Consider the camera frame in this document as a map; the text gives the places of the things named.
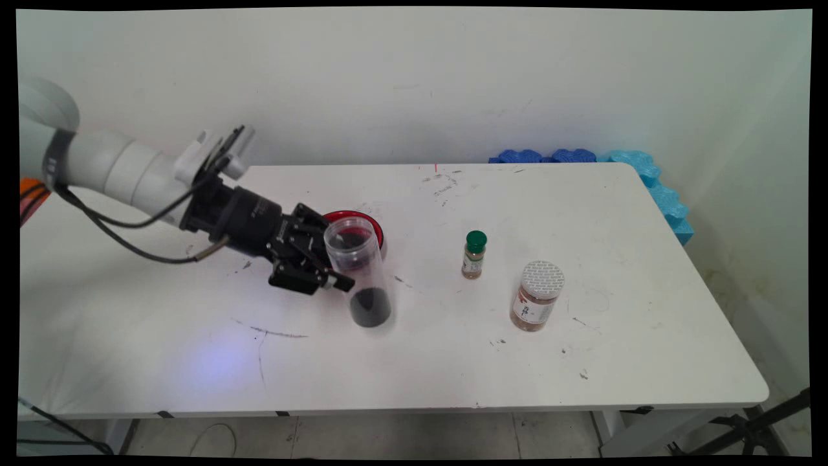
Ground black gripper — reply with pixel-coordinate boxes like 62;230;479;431
180;176;356;296

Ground clear plastic jar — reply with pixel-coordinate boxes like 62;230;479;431
323;217;393;329

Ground black seeds heap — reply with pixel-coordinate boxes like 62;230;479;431
349;287;393;328

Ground red bowl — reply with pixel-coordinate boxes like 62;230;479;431
321;210;387;260

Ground small green-capped spice bottle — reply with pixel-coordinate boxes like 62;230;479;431
461;230;488;280

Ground white-lidded spice jar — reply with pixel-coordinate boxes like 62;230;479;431
510;260;565;333

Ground white table leg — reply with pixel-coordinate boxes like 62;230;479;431
97;419;140;455
592;408;745;458

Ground pink block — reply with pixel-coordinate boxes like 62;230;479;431
19;196;49;227

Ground orange block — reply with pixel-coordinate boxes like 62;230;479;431
19;176;51;203

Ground light blue foam mat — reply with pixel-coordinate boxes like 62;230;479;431
598;150;695;247

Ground black tripod stand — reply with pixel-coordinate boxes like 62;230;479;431
666;387;811;457

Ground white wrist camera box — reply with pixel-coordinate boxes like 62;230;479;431
173;125;256;185

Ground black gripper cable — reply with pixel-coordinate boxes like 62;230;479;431
55;184;230;265

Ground black camera cable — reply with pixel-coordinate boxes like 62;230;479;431
55;152;234;228

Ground black arm strap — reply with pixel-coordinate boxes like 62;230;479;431
42;129;77;192

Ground black floor cable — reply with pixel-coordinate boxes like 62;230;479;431
18;396;116;456

